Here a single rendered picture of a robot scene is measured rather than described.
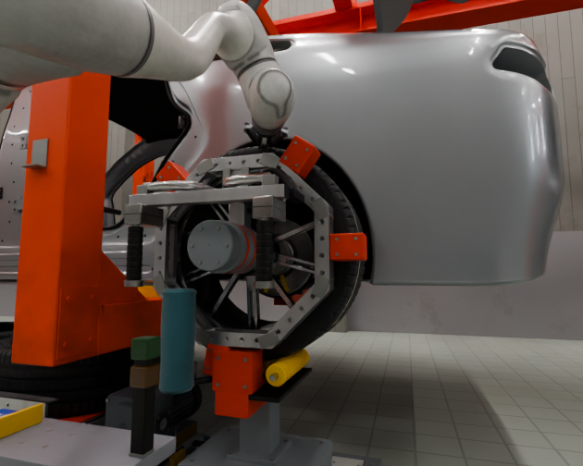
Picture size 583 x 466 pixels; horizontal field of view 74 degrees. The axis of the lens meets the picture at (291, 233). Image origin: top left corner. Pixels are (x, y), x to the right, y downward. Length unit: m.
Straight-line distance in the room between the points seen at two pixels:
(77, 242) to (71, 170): 0.22
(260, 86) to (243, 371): 0.72
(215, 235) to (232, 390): 0.43
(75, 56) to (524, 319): 5.45
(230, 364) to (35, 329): 0.58
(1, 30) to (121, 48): 0.11
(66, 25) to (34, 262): 0.98
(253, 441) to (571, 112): 5.57
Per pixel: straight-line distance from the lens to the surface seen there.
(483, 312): 5.52
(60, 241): 1.29
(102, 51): 0.48
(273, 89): 0.86
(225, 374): 1.13
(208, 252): 0.97
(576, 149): 6.01
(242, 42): 0.92
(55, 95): 1.43
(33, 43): 0.46
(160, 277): 1.22
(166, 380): 1.08
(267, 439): 1.31
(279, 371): 1.08
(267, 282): 0.82
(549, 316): 5.68
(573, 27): 6.63
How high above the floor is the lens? 0.78
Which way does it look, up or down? 6 degrees up
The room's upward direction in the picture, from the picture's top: straight up
